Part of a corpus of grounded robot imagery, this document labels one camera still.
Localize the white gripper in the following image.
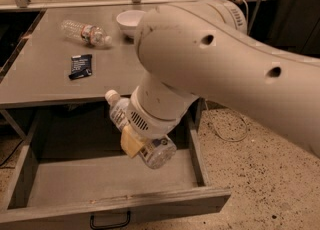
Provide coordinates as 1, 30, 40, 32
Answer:
120, 87, 186, 158

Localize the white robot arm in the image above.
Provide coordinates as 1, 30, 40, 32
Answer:
127, 0, 320, 157

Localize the open grey top drawer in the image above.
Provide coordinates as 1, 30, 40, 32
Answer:
0, 105, 231, 230

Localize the clear plastic water bottle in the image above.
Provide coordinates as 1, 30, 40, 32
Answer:
60, 20, 112, 48

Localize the dark blue snack packet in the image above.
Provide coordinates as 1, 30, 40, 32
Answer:
69, 54, 92, 80

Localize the grey metal cabinet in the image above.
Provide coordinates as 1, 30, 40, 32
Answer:
0, 3, 212, 142

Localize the white ceramic bowl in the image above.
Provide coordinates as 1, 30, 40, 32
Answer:
116, 10, 145, 39

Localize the grey cable on floor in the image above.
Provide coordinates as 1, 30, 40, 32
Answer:
203, 100, 250, 143

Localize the black drawer handle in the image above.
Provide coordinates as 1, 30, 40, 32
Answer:
89, 211, 131, 230

